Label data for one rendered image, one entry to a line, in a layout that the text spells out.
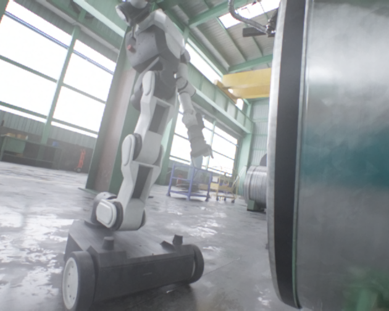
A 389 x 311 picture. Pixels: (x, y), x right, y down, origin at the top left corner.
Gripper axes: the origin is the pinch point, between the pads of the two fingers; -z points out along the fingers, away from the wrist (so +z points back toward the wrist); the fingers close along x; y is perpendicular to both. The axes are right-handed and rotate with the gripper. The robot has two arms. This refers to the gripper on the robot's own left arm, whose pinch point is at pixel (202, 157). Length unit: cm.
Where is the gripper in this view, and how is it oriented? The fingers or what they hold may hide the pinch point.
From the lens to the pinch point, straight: 110.6
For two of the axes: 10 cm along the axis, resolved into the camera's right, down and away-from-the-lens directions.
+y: 4.8, 2.8, 8.3
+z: -2.5, -8.6, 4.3
